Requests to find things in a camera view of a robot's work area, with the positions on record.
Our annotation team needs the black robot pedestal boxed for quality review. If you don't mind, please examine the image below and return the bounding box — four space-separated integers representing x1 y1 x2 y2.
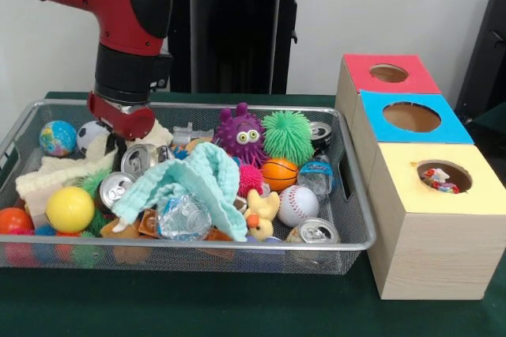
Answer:
165 0 317 95

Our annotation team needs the yellow ball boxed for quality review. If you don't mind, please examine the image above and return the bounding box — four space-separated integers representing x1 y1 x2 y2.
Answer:
45 186 96 234

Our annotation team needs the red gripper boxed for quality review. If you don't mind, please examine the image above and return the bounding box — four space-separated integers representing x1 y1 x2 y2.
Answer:
86 91 156 172

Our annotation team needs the green spiky ball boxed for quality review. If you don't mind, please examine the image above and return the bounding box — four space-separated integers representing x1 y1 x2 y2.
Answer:
261 110 316 167

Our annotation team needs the white baseball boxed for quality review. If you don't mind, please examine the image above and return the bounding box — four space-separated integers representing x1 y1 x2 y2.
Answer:
278 185 320 229

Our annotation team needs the silver drink can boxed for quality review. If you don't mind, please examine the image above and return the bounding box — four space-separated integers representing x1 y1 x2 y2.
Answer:
98 172 138 214
285 217 341 244

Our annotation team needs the large colourful patterned cloth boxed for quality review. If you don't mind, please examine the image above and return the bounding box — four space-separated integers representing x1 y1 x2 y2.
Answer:
421 168 462 195

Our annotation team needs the dark green table cloth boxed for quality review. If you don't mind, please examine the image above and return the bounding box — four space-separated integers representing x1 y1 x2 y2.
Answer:
0 91 506 337

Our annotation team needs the silver mesh bin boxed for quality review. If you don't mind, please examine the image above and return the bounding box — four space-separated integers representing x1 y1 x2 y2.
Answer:
0 98 377 275

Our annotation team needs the wooden three-hole box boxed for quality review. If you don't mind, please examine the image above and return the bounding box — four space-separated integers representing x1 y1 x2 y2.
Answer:
334 53 506 301

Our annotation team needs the blue globe ball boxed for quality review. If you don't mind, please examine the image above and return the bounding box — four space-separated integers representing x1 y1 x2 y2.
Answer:
39 120 78 157

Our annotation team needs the purple spiky toy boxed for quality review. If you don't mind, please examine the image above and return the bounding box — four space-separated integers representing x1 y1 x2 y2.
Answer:
214 102 266 168

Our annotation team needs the cream knitted cloth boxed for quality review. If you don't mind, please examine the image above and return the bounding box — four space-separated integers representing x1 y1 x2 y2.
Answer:
15 119 175 203

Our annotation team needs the mint knitted cloth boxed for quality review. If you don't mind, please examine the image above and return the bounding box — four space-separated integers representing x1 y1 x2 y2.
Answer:
111 142 248 242

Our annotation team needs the yellow plush duck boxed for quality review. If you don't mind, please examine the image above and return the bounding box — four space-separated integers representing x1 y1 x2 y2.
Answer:
244 189 281 242

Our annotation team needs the black panel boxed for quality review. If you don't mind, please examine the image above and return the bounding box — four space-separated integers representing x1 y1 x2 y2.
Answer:
454 0 506 116

